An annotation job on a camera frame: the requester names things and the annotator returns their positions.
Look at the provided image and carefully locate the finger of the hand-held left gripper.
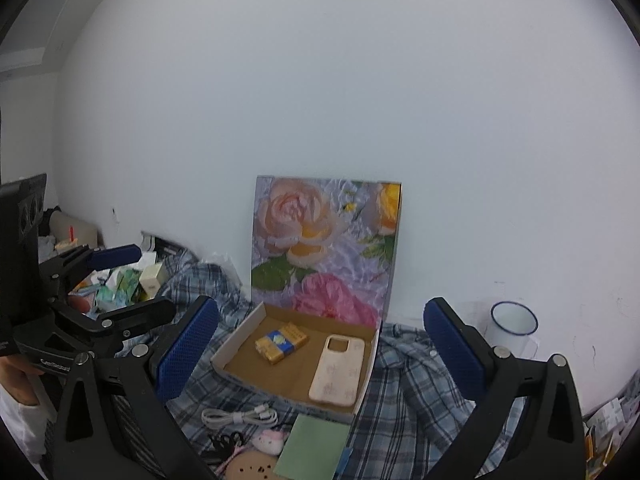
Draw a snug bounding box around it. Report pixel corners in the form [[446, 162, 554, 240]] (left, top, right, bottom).
[[37, 244, 142, 291], [47, 298, 177, 358]]

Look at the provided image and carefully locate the floral cardboard box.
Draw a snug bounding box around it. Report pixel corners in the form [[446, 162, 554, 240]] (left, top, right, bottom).
[[210, 176, 403, 425]]

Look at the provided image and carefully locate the yellow small pack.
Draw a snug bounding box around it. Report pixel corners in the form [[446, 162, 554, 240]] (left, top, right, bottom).
[[255, 323, 308, 365]]

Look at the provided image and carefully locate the green notebook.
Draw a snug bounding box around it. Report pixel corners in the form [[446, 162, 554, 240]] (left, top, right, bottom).
[[273, 414, 351, 480]]

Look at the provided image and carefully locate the black striped item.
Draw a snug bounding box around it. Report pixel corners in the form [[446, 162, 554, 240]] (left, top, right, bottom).
[[141, 231, 192, 262]]

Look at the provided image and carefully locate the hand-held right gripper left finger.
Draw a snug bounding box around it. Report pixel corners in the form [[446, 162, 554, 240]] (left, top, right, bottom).
[[52, 296, 220, 480]]

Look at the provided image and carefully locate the blue plaid shirt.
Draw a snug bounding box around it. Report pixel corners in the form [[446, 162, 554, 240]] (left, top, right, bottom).
[[115, 247, 531, 480]]

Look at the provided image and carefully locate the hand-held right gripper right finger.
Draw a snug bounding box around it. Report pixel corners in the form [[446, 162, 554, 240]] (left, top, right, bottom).
[[423, 297, 586, 480]]

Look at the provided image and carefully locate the pile of small packets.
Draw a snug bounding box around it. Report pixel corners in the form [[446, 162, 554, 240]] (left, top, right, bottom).
[[582, 390, 640, 476]]

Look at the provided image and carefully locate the person's left hand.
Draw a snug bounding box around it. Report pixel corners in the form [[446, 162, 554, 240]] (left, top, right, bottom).
[[0, 355, 47, 406]]

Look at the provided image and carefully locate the black strap small device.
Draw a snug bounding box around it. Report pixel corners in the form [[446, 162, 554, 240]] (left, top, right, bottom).
[[205, 430, 247, 471]]

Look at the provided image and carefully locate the pink plush toy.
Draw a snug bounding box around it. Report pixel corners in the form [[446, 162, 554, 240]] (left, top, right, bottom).
[[251, 427, 288, 456]]

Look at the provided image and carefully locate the clear plastic bag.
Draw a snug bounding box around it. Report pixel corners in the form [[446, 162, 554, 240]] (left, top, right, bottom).
[[200, 251, 242, 288]]

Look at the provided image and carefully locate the white enamel cup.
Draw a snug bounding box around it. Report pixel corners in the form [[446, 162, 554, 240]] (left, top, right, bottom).
[[490, 301, 540, 357]]

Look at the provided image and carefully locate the white cable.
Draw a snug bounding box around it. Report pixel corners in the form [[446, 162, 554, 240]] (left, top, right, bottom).
[[201, 405, 279, 431]]

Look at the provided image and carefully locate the round cork coaster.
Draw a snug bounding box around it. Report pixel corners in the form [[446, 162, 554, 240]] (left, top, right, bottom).
[[226, 451, 281, 480]]

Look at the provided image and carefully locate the cream small box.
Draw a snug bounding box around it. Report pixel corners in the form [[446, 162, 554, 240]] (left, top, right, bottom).
[[139, 262, 169, 302]]

